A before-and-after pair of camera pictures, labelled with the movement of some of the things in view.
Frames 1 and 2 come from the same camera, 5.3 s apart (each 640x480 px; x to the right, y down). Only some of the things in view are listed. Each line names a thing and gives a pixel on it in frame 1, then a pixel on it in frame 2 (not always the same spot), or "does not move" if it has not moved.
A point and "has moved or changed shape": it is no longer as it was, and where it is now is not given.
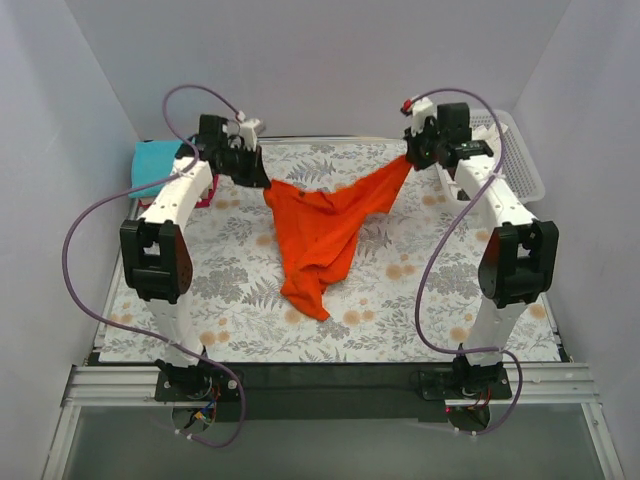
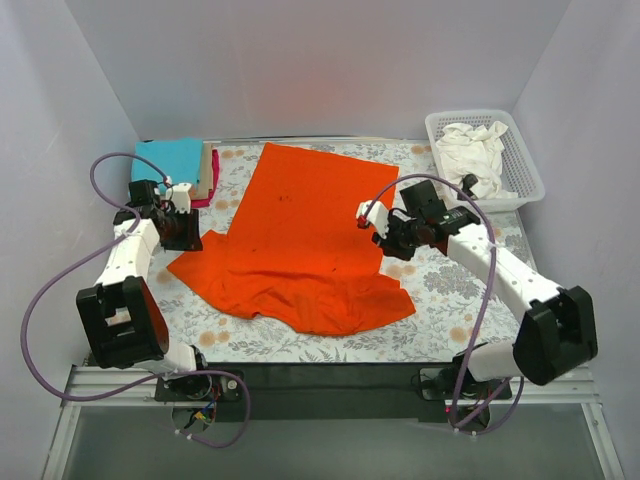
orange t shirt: x=320 y=229 has moved or changed shape
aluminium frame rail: x=131 y=387 does not move
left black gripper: x=251 y=170 to x=187 y=230
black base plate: x=326 y=392 does not move
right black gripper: x=415 y=151 to x=395 y=242
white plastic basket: x=518 y=165 does not move
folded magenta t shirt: x=211 y=193 does not move
